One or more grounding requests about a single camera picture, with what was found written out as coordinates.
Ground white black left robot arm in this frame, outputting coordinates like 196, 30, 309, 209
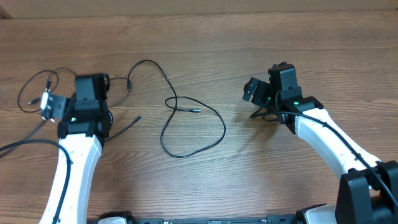
40, 92, 113, 223

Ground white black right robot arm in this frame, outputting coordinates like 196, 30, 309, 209
243, 78, 397, 223

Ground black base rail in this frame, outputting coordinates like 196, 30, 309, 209
87, 211, 302, 224

